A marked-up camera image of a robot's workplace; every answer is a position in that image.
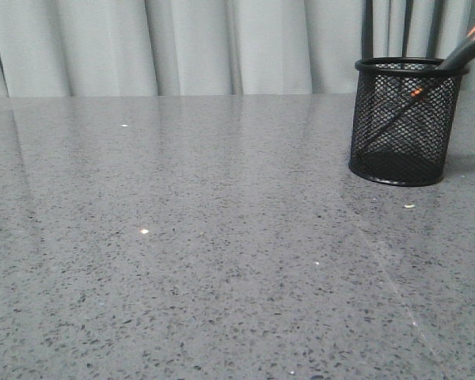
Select grey and orange scissors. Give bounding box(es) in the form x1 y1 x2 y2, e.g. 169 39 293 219
363 25 475 149

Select grey pleated curtain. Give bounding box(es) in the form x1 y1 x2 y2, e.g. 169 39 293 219
0 1 475 97

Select black mesh pen bucket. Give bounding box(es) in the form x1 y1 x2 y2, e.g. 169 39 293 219
348 57 469 187

